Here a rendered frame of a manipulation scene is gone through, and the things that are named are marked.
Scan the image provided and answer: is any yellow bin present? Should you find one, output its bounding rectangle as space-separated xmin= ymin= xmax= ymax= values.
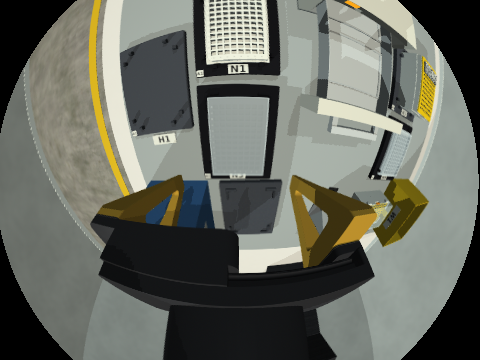
xmin=373 ymin=179 xmax=429 ymax=247

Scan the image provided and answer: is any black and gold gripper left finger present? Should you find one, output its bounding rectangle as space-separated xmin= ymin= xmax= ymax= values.
xmin=97 ymin=175 xmax=184 ymax=226

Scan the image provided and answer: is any large cream rectangular box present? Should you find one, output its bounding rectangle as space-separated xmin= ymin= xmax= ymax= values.
xmin=297 ymin=0 xmax=417 ymax=141

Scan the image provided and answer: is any white assay plate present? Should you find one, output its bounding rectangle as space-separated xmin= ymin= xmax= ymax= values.
xmin=204 ymin=0 xmax=269 ymax=65

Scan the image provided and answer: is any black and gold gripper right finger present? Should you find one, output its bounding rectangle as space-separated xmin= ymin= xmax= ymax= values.
xmin=290 ymin=175 xmax=377 ymax=268

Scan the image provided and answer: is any white label with black text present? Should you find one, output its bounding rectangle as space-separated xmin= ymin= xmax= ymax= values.
xmin=153 ymin=133 xmax=177 ymax=145

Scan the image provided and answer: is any blue open-top bin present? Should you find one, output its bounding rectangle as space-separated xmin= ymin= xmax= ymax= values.
xmin=146 ymin=180 xmax=215 ymax=228

